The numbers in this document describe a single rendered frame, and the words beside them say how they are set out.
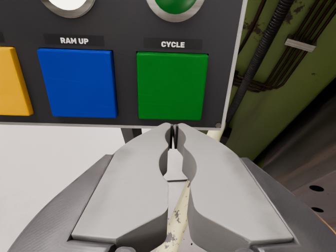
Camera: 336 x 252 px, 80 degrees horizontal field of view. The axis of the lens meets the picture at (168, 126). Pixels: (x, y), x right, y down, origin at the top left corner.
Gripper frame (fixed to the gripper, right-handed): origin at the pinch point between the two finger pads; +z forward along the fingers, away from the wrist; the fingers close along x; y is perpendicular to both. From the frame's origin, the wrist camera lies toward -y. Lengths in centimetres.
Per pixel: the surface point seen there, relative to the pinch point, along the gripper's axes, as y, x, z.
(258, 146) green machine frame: 33, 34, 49
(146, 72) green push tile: -1.0, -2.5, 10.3
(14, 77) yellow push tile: 0.0, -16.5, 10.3
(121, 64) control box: -1.6, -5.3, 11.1
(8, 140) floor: 66, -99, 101
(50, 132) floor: 62, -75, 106
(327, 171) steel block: 17.7, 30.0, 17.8
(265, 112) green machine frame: 16, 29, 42
